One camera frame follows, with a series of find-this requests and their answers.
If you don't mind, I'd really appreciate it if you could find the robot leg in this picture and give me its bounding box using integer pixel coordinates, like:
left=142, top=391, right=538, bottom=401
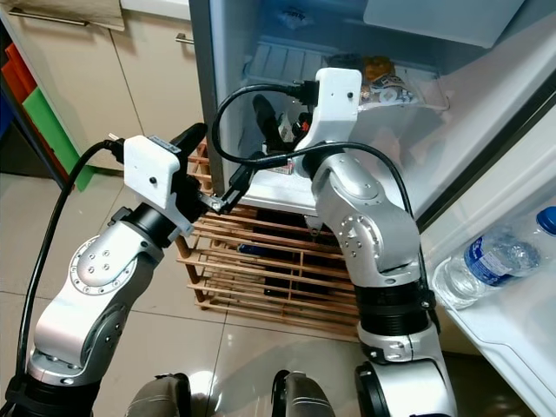
left=126, top=372, right=202, bottom=417
left=271, top=369, right=350, bottom=417

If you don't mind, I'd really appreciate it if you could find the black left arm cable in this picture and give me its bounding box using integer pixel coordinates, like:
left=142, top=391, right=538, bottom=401
left=17, top=137, right=131, bottom=392

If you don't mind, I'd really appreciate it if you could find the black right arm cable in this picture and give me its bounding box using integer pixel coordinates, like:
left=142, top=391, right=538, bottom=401
left=213, top=81, right=431, bottom=288

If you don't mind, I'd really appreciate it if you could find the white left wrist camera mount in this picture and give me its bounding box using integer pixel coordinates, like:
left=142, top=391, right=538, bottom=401
left=122, top=135, right=194, bottom=237

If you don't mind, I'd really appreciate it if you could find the white fridge door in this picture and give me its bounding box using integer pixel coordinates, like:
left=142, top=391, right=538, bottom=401
left=415, top=13, right=556, bottom=417

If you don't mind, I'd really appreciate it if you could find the green plastic board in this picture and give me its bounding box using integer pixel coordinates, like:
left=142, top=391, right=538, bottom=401
left=22, top=85, right=96, bottom=192

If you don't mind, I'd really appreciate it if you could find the clear water bottle blue label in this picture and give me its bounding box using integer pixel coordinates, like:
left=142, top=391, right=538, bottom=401
left=432, top=205, right=556, bottom=311

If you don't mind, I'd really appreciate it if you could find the grey fridge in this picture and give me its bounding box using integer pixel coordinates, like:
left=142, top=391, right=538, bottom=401
left=189, top=0, right=556, bottom=218

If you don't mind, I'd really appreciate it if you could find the beige kitchen cabinet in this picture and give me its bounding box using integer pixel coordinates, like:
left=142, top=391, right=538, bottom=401
left=0, top=0, right=196, bottom=175

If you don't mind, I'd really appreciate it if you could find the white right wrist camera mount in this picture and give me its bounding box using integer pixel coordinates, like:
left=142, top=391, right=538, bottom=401
left=300, top=67, right=364, bottom=179

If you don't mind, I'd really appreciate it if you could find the grey freezer compartment flap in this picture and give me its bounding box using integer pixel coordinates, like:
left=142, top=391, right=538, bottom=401
left=363, top=0, right=526, bottom=50

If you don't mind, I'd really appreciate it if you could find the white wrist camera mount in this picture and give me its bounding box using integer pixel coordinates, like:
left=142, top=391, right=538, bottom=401
left=122, top=135, right=194, bottom=237
left=300, top=67, right=364, bottom=179

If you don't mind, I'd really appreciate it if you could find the fridge thermostat knob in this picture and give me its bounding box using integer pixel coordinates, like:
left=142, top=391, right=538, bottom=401
left=280, top=7, right=311, bottom=29

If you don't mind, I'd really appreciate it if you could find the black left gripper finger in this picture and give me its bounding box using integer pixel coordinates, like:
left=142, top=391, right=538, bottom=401
left=221, top=159, right=257, bottom=213
left=172, top=123, right=209, bottom=156

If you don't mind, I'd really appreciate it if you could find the clear plastic food bag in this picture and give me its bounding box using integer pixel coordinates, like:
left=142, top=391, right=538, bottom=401
left=358, top=54, right=435, bottom=109

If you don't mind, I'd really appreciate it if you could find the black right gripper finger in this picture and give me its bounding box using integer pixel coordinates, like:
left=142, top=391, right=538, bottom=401
left=255, top=94, right=288, bottom=156

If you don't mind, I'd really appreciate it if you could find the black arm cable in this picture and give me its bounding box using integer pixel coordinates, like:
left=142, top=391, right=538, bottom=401
left=17, top=137, right=131, bottom=392
left=213, top=81, right=431, bottom=288

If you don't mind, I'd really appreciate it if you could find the robot left leg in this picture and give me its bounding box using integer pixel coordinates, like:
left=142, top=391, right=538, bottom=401
left=126, top=372, right=202, bottom=417

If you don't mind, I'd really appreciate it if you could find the robot right leg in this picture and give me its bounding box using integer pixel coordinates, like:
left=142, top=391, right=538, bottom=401
left=271, top=369, right=350, bottom=417

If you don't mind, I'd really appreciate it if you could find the red plastic board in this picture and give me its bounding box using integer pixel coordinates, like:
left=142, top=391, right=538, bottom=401
left=0, top=43, right=43, bottom=107

